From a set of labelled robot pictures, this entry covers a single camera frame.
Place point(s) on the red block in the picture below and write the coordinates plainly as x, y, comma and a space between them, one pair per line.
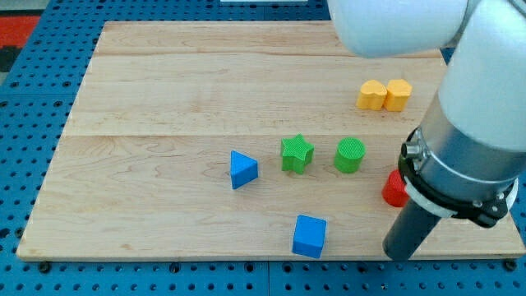
393, 191

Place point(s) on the green cylinder block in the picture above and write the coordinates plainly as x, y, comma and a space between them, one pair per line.
349, 154

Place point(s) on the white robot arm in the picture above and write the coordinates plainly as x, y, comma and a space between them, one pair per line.
464, 159

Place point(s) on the wooden board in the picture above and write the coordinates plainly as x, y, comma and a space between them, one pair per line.
142, 169

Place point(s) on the green star block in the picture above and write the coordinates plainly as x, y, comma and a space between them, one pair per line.
296, 153

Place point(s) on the yellow heart block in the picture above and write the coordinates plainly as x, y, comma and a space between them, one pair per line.
372, 95

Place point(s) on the blue cube block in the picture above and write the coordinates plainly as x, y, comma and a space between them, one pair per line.
309, 236

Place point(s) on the blue triangle block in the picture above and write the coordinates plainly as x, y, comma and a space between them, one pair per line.
243, 169

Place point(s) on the yellow hexagon block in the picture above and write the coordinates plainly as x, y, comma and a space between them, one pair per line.
398, 93

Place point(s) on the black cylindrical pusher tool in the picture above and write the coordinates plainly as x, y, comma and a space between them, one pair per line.
410, 229

